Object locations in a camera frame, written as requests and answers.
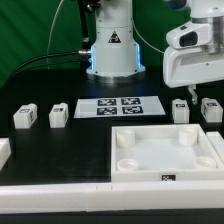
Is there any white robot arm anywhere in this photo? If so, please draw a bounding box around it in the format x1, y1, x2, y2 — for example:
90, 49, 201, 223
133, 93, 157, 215
87, 0, 224, 91

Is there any paper sheet with markers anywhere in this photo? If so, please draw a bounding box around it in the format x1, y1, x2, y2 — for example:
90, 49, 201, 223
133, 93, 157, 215
74, 96, 165, 118

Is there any black cable pair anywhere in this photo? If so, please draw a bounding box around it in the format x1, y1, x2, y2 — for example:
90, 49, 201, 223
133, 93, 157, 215
9, 49, 92, 79

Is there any white square tabletop part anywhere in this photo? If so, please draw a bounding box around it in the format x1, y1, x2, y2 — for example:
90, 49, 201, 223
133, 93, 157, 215
111, 124, 224, 182

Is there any white front rail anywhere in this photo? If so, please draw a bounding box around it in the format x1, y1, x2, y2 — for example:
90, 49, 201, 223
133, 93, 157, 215
0, 181, 224, 214

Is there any grey thin cable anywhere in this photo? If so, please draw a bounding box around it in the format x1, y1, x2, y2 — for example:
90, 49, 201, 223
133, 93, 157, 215
46, 0, 66, 69

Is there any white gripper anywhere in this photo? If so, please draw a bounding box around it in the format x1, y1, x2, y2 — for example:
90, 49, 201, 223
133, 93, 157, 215
163, 0, 224, 105

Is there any white left rail block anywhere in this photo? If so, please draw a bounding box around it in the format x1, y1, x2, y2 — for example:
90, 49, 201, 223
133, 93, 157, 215
0, 138, 11, 171

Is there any black vertical hose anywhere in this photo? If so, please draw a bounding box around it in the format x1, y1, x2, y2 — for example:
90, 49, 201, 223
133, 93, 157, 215
77, 0, 93, 51

